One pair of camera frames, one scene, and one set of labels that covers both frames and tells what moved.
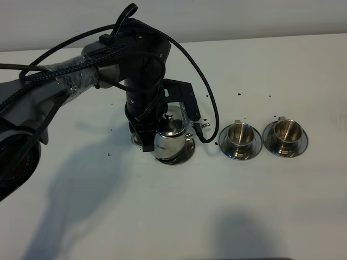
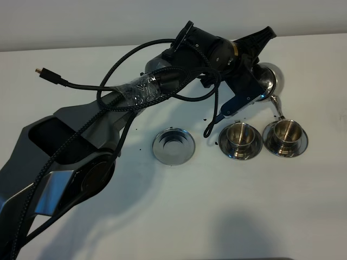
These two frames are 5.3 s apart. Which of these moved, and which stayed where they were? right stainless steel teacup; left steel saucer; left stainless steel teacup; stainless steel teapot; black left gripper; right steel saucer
Moved: black left gripper; stainless steel teapot
Stayed: right steel saucer; right stainless steel teacup; left steel saucer; left stainless steel teacup
